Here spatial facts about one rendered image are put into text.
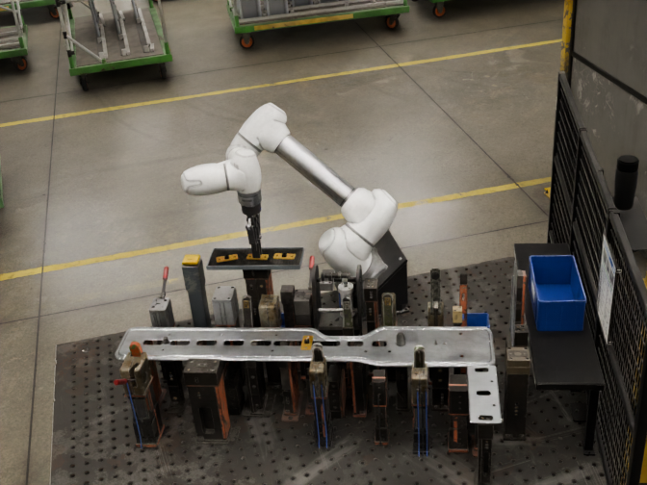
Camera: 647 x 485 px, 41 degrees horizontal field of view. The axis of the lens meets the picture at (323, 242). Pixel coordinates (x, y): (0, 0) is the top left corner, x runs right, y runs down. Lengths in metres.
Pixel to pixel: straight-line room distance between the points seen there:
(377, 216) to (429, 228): 2.22
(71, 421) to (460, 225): 3.21
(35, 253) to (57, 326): 0.96
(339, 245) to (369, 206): 0.21
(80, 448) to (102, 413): 0.20
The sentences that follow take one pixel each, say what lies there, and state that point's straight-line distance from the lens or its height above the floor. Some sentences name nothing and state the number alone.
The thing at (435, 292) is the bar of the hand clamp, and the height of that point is 1.12.
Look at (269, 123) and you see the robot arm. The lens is 3.74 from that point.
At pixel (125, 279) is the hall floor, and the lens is 5.71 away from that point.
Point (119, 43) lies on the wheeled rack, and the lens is 9.43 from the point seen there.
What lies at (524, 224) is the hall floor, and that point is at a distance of 5.95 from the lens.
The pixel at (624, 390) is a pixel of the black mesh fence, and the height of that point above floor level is 1.16.
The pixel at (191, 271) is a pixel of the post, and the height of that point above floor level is 1.12.
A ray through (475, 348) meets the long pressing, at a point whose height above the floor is 1.00.
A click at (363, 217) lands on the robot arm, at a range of 3.69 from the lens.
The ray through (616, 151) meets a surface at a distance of 5.50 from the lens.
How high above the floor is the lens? 2.92
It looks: 30 degrees down
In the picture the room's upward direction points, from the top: 5 degrees counter-clockwise
